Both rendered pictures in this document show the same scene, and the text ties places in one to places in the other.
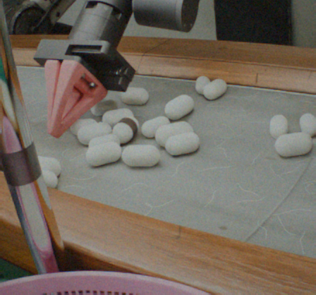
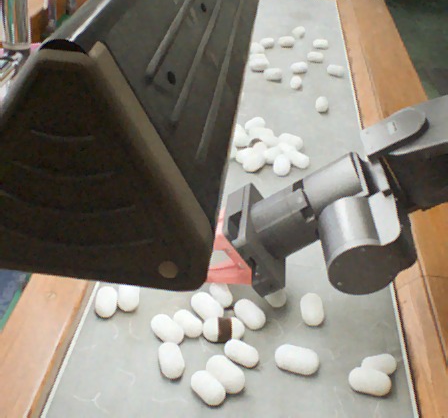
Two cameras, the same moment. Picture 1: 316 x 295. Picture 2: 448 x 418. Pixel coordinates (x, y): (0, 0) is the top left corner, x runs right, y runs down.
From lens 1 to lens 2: 0.45 m
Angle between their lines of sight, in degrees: 50
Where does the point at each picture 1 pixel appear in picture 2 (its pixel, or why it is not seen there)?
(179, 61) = (427, 318)
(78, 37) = (255, 209)
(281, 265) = not seen: outside the picture
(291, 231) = not seen: outside the picture
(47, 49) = (236, 197)
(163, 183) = (138, 396)
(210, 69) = (428, 359)
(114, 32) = (291, 231)
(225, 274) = not seen: outside the picture
